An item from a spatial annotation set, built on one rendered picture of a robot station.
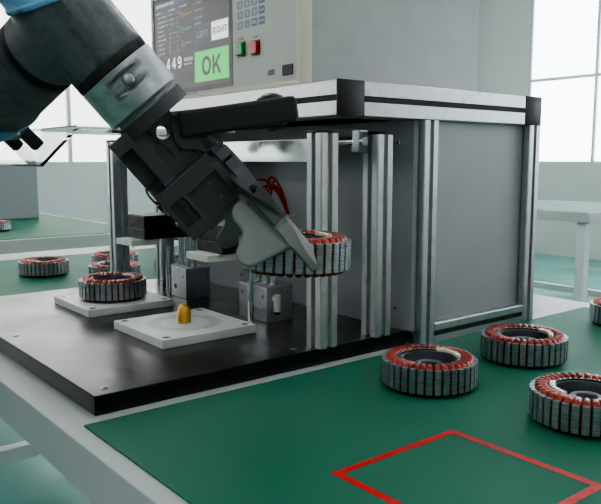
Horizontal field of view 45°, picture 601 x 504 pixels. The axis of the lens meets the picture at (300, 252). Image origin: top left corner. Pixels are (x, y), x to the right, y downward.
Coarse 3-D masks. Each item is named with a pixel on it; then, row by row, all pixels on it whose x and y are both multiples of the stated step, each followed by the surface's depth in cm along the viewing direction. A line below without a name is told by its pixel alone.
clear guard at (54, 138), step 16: (48, 128) 112; (64, 128) 106; (80, 128) 104; (96, 128) 105; (160, 128) 111; (48, 144) 105; (0, 160) 116; (16, 160) 110; (32, 160) 104; (48, 160) 101
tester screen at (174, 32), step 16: (176, 0) 124; (192, 0) 120; (208, 0) 116; (224, 0) 112; (160, 16) 128; (176, 16) 124; (192, 16) 120; (208, 16) 116; (224, 16) 112; (160, 32) 129; (176, 32) 124; (192, 32) 120; (160, 48) 129; (176, 48) 125; (192, 48) 121; (208, 48) 117; (192, 64) 121; (192, 80) 122; (224, 80) 114
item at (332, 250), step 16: (240, 240) 70; (320, 240) 67; (336, 240) 68; (288, 256) 66; (320, 256) 67; (336, 256) 68; (256, 272) 68; (272, 272) 67; (288, 272) 66; (304, 272) 67; (320, 272) 67; (336, 272) 68
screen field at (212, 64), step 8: (216, 48) 115; (224, 48) 113; (200, 56) 119; (208, 56) 117; (216, 56) 115; (224, 56) 113; (200, 64) 119; (208, 64) 117; (216, 64) 115; (224, 64) 114; (200, 72) 119; (208, 72) 117; (216, 72) 116; (224, 72) 114; (200, 80) 119; (208, 80) 118
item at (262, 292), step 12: (240, 288) 114; (264, 288) 108; (276, 288) 109; (288, 288) 111; (240, 300) 114; (264, 300) 109; (288, 300) 111; (240, 312) 114; (264, 312) 109; (288, 312) 111
